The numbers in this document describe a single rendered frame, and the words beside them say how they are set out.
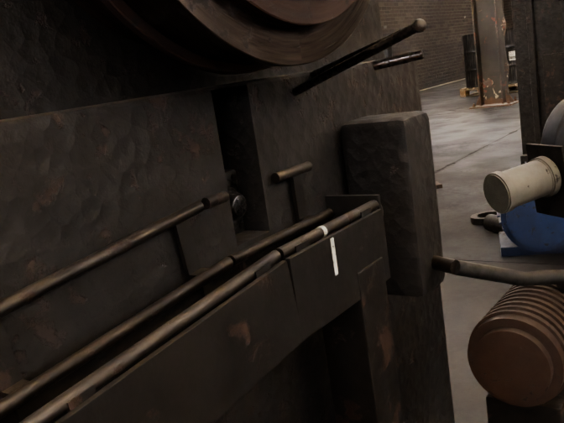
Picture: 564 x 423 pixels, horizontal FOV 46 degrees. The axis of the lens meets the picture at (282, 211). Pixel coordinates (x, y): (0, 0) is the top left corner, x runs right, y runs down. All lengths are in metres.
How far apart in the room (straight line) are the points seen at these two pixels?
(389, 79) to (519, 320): 0.40
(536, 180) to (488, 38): 8.59
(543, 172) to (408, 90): 0.25
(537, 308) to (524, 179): 0.18
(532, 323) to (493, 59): 8.71
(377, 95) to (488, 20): 8.57
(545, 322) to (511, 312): 0.04
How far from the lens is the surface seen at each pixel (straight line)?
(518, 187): 0.97
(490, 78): 9.57
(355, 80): 0.95
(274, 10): 0.61
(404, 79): 1.08
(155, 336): 0.52
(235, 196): 0.74
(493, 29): 9.53
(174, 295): 0.61
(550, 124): 1.03
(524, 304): 0.94
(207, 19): 0.57
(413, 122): 0.86
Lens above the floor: 0.88
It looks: 12 degrees down
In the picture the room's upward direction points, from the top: 9 degrees counter-clockwise
